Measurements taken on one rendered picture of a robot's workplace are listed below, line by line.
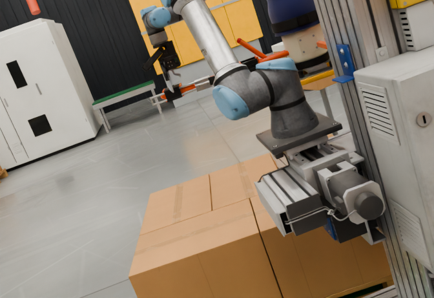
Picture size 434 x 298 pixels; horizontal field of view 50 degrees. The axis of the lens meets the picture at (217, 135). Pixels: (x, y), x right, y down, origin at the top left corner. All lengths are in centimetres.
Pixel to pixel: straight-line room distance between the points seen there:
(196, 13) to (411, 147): 77
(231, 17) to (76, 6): 466
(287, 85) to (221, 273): 101
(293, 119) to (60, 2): 1143
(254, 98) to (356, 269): 111
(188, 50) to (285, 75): 783
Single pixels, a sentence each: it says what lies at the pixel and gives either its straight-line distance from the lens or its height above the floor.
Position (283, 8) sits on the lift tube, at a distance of 197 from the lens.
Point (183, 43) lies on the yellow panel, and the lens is 919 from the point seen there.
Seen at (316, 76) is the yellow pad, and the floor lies 109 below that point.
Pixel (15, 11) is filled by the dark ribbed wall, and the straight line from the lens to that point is 1286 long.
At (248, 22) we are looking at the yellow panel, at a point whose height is 107.
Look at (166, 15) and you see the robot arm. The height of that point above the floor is 151.
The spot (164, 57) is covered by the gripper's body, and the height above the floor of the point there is 135.
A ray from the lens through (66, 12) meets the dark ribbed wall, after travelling 1258.
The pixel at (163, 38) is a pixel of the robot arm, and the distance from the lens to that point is 200.
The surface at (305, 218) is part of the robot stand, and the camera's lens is 123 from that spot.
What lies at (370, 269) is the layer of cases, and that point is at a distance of 225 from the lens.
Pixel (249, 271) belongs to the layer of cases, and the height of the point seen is 38.
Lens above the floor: 146
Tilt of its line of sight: 14 degrees down
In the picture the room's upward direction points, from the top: 20 degrees counter-clockwise
